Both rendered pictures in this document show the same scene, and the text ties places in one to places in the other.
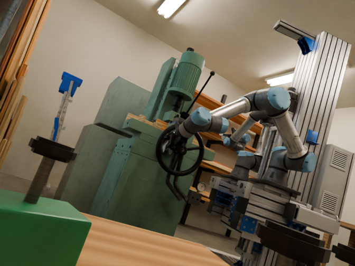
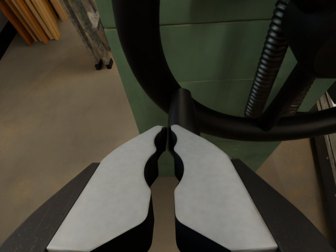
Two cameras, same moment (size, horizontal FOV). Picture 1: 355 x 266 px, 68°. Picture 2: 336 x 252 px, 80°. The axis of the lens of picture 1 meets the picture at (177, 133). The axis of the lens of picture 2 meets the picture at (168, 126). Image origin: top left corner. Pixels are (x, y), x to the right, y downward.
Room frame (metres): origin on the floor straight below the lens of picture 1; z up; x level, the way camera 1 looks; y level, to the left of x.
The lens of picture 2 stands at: (1.28, 0.01, 0.89)
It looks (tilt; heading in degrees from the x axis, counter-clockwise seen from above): 57 degrees down; 26
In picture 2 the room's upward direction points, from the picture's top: 6 degrees counter-clockwise
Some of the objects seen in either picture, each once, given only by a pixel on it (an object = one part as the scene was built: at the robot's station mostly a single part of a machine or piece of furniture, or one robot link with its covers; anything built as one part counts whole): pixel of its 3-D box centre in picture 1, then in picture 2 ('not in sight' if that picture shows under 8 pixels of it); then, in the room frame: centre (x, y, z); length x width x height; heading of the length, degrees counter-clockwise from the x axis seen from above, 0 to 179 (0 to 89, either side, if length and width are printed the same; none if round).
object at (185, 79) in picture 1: (186, 76); not in sight; (1.76, 0.07, 1.35); 0.18 x 0.18 x 0.31
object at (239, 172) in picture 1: (240, 172); not in sight; (2.06, -0.57, 0.87); 0.15 x 0.15 x 0.10
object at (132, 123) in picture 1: (171, 141); not in sight; (1.66, 0.02, 0.87); 0.61 x 0.30 x 0.06; 111
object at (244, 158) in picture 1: (245, 159); not in sight; (2.06, -0.58, 0.98); 0.13 x 0.12 x 0.14; 113
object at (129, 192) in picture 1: (131, 210); (203, 71); (1.87, 0.12, 0.35); 0.58 x 0.45 x 0.71; 21
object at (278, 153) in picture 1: (281, 158); not in sight; (1.57, -0.65, 0.98); 0.13 x 0.12 x 0.14; 29
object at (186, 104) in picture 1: (186, 105); not in sight; (2.01, 0.01, 1.22); 0.09 x 0.08 x 0.15; 21
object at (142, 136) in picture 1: (164, 146); not in sight; (1.70, 0.05, 0.82); 0.40 x 0.21 x 0.04; 111
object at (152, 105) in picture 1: (163, 106); not in sight; (2.03, 0.18, 1.16); 0.22 x 0.22 x 0.72; 21
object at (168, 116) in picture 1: (170, 119); not in sight; (1.77, 0.08, 1.03); 0.14 x 0.07 x 0.09; 21
